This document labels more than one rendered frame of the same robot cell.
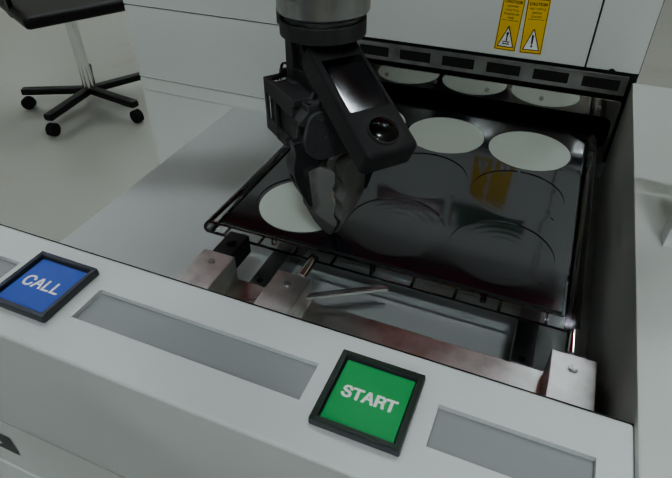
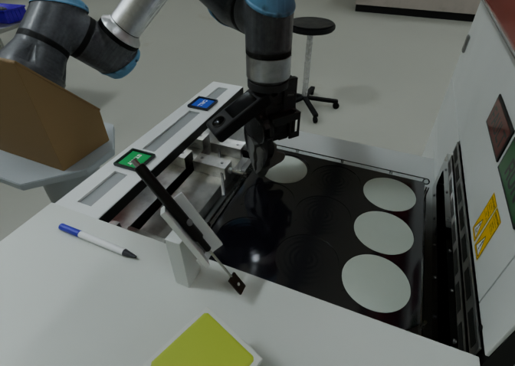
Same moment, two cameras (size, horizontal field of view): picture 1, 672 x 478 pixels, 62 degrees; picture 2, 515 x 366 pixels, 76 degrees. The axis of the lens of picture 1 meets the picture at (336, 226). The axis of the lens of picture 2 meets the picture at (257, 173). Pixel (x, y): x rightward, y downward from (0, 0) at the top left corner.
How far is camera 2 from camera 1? 70 cm
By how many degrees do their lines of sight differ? 68
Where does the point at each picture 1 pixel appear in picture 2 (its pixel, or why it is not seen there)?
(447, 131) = (388, 233)
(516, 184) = (319, 261)
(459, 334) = not seen: hidden behind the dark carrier
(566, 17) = (496, 246)
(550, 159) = (362, 292)
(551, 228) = (267, 268)
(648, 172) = (273, 291)
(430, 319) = not seen: hidden behind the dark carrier
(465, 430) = (117, 181)
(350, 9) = (250, 75)
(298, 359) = (159, 148)
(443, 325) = not seen: hidden behind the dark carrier
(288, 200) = (287, 163)
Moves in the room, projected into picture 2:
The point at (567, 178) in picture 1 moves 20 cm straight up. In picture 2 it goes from (333, 296) to (360, 194)
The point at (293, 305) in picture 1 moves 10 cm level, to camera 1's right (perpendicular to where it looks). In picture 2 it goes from (209, 165) to (204, 196)
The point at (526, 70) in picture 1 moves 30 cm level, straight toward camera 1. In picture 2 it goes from (466, 263) to (259, 210)
